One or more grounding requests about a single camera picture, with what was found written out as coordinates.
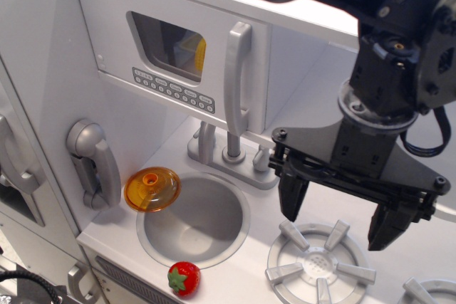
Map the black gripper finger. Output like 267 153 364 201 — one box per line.
368 204 415 251
279 174 309 221

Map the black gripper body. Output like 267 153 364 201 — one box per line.
269 119 450 222

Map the grey microwave door handle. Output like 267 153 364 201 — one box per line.
224 22 252 137

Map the white toy microwave door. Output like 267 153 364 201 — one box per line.
80 0 271 134

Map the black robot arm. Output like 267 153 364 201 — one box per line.
265 0 455 251

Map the grey toy faucet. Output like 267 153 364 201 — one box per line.
187 122 279 190

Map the grey stove burner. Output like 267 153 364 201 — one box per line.
398 278 455 304
265 220 376 303

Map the grey metal sink bowl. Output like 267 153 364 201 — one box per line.
136 172 250 268

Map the red toy strawberry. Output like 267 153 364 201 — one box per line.
167 261 201 297

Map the orange transparent pot lid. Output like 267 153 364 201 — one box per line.
124 167 181 212

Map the yellow toy corn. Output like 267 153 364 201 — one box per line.
194 38 207 71

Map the white toy kitchen cabinet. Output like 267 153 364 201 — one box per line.
1 0 358 290

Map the grey toy telephone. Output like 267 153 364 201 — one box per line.
66 119 120 211

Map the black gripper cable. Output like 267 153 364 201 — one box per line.
400 104 450 157

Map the grey oven door handle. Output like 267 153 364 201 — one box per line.
67 265 99 304

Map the grey fridge door handle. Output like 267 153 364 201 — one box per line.
1 115 41 194

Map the black braided cable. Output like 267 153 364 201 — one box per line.
0 270 63 304

